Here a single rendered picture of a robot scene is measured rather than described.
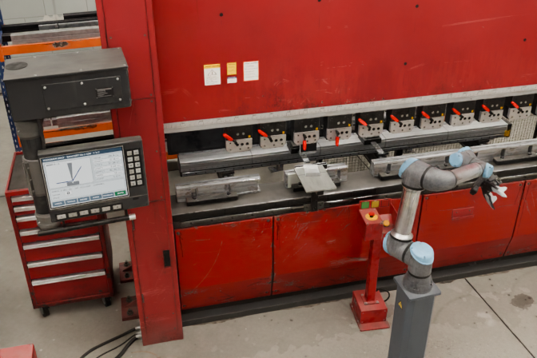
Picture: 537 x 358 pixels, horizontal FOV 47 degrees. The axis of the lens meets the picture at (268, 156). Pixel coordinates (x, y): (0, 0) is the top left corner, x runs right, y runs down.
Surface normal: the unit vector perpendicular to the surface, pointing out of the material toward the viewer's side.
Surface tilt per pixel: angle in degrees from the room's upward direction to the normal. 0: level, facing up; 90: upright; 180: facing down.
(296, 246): 90
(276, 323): 0
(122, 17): 90
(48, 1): 90
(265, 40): 90
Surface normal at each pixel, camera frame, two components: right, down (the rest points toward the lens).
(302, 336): 0.00, -0.87
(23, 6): 0.29, 0.48
